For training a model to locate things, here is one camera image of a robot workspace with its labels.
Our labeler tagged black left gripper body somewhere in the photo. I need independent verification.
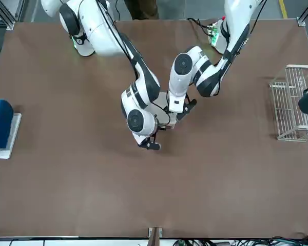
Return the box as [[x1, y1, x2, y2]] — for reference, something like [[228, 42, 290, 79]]
[[176, 98, 198, 121]]

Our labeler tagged aluminium frame post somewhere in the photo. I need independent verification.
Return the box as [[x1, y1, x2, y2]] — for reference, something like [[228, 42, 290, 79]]
[[147, 226, 163, 246]]

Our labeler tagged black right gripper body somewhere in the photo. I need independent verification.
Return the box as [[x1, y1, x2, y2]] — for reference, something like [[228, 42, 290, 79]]
[[138, 137, 162, 151]]

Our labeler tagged person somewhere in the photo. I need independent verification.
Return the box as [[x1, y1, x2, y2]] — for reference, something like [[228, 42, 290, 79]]
[[124, 0, 160, 21]]

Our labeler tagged cream wire dish rack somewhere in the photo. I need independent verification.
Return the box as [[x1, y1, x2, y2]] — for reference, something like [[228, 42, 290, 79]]
[[268, 64, 308, 144]]

